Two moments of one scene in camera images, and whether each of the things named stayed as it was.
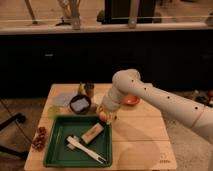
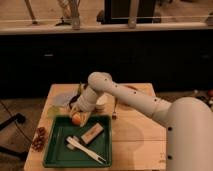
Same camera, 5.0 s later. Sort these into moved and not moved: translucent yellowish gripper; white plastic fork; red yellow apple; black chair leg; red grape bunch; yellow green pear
Moved: translucent yellowish gripper; red yellow apple
Not moved: red grape bunch; black chair leg; yellow green pear; white plastic fork
